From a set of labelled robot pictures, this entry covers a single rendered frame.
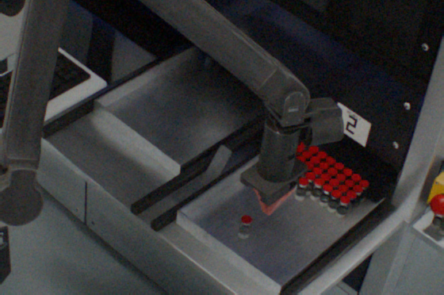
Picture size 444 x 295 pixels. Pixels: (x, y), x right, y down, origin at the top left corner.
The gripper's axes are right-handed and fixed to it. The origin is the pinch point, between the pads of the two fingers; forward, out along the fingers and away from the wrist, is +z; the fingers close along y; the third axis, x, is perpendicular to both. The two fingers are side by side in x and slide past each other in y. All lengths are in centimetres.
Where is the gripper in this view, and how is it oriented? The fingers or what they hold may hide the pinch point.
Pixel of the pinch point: (267, 209)
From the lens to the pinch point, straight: 167.5
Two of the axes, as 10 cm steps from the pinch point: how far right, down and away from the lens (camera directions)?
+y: 6.9, -4.3, 5.9
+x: -7.2, -5.1, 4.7
